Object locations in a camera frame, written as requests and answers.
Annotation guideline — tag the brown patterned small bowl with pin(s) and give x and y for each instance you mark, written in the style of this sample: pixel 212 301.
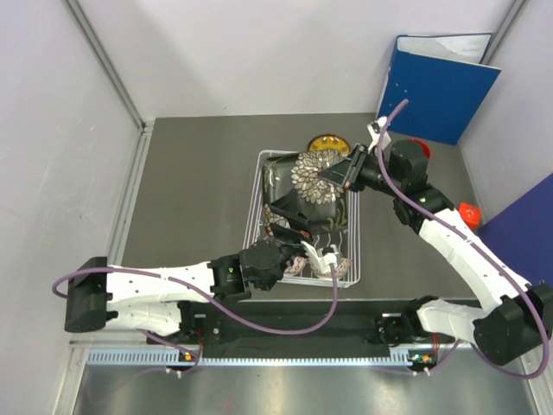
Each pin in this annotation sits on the brown patterned small bowl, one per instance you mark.
pixel 341 270

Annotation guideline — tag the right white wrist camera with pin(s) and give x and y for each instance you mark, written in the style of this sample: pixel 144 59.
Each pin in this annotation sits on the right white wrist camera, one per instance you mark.
pixel 374 129

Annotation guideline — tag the black floral rectangular tray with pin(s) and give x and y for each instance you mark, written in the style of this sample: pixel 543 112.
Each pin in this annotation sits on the black floral rectangular tray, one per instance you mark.
pixel 323 203

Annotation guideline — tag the black skull mug red inside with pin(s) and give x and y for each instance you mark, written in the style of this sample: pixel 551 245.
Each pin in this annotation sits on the black skull mug red inside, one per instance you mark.
pixel 424 147

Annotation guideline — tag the red patterned bowl blue inside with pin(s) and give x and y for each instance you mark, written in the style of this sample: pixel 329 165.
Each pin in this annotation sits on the red patterned bowl blue inside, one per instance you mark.
pixel 296 266

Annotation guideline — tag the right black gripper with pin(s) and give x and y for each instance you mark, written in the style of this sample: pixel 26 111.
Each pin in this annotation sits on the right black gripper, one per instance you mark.
pixel 348 172

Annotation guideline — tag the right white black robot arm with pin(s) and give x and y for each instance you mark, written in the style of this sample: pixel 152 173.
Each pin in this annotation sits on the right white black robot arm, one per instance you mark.
pixel 513 316

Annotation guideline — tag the red cube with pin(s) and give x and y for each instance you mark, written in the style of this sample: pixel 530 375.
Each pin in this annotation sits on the red cube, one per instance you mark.
pixel 470 214

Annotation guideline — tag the dark blue binder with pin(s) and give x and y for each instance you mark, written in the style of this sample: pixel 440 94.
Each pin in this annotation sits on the dark blue binder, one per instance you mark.
pixel 521 235

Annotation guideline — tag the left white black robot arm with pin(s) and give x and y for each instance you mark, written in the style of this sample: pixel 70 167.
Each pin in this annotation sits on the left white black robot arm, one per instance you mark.
pixel 102 296

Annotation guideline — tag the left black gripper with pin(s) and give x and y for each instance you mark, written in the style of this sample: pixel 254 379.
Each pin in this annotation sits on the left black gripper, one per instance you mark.
pixel 289 207

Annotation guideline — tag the white wire dish rack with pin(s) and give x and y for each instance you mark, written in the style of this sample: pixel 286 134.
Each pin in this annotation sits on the white wire dish rack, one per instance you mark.
pixel 346 242

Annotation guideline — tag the blue ring binder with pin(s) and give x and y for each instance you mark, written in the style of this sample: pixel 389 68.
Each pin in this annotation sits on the blue ring binder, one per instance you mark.
pixel 444 81

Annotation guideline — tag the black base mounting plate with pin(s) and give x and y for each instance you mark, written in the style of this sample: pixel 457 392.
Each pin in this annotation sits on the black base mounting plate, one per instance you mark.
pixel 367 322

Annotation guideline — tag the yellow patterned plate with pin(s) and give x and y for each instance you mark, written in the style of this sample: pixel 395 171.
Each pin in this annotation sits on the yellow patterned plate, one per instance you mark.
pixel 329 142

